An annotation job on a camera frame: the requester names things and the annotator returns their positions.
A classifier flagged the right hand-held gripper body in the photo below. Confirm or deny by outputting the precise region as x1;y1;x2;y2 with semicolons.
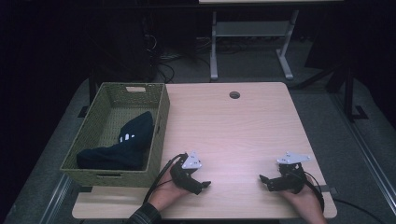
274;151;312;194

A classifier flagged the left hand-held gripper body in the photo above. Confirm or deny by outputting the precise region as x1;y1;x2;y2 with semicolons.
169;150;204;194

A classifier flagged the dark navy cloth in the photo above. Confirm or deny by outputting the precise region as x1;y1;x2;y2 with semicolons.
76;110;155;172

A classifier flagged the green woven basket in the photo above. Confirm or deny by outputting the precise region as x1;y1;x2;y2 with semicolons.
60;81;171;189

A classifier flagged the person's right hand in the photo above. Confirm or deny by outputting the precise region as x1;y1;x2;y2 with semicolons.
281;175;325;218

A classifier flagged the person's left hand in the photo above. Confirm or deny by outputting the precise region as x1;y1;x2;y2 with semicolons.
148;169;191;213

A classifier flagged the black table edge clamp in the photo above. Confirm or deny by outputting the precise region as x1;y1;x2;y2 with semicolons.
317;185;338;196

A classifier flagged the black metal stand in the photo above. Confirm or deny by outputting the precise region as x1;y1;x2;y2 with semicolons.
326;60;370;123

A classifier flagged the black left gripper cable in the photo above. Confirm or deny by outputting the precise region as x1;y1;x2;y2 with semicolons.
142;153;189;205

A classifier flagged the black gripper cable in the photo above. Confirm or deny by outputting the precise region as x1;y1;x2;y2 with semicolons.
302;170;326;213
142;153;189;205

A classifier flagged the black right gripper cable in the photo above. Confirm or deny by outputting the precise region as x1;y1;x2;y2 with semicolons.
302;170;326;213

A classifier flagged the black floor cable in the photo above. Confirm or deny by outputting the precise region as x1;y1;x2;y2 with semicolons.
332;197;389;224

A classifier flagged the metal floor rail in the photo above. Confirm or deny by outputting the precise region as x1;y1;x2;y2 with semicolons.
38;174;73;224
329;91;396;217

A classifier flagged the bundle of floor cables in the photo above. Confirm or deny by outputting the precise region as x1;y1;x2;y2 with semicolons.
141;18;216;84

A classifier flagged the white metal desk frame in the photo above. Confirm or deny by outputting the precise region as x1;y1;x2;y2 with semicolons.
209;8;301;81

